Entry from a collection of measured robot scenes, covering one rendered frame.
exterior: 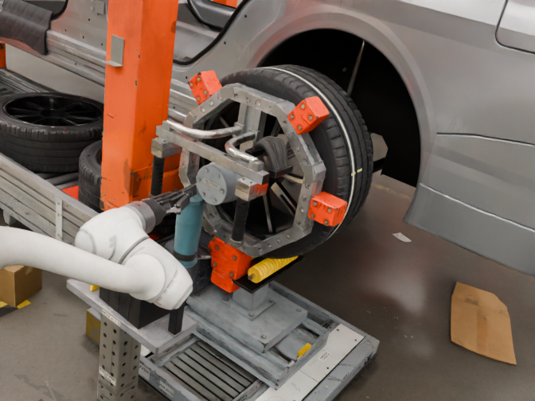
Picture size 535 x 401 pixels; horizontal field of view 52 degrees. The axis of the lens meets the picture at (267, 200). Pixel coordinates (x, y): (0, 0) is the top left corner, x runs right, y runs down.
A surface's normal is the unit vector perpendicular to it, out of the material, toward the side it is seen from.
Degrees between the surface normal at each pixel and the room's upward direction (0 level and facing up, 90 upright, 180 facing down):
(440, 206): 90
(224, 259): 90
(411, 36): 90
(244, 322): 0
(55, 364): 0
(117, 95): 90
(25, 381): 0
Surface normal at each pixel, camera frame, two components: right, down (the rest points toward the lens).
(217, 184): -0.59, 0.26
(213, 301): 0.17, -0.88
